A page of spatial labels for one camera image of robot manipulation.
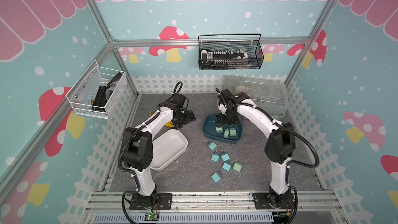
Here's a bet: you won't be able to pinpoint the green plug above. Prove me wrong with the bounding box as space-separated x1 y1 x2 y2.
232 161 243 172
229 128 237 136
215 127 224 135
223 129 229 139

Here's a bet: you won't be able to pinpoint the dark teal plastic tray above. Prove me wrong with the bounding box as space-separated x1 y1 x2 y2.
203 114 243 144

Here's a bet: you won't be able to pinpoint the white plastic tray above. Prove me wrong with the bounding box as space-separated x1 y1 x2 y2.
150 129 188 171

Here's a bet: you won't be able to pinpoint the teal plug top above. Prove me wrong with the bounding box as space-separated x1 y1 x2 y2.
208 142 218 151

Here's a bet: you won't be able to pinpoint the teal plug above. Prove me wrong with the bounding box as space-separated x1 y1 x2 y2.
211 171 222 183
211 152 220 163
220 152 230 162
208 142 218 151
222 161 232 172

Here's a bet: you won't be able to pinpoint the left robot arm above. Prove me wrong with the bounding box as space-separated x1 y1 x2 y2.
117 93 195 198

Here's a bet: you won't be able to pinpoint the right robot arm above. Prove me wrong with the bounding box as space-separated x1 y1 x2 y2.
216 88 320 205

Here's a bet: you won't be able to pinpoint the clear lidded storage box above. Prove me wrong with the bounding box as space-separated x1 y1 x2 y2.
221 75 288 119

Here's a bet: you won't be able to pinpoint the yellow black rubber glove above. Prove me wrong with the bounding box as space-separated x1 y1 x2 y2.
165 121 174 128

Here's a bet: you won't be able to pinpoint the items in black basket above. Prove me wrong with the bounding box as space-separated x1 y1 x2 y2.
199 49 248 69

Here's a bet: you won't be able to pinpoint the teal plug bottom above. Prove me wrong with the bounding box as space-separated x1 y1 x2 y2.
211 171 222 183

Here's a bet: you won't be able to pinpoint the black device in white basket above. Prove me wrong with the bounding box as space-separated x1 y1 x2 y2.
91 86 109 112

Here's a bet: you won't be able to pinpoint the green circuit board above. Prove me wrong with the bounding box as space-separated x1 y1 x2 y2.
145 213 159 222

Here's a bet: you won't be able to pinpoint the black wire wall basket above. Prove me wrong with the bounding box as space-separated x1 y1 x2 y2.
198 34 264 70

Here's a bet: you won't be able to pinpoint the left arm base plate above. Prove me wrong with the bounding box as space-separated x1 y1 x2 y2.
129 192 173 211

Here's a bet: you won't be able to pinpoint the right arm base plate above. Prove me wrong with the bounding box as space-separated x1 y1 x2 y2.
251 192 296 210

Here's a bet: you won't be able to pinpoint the white wire wall basket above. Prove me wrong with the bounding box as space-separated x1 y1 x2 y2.
66 61 127 119

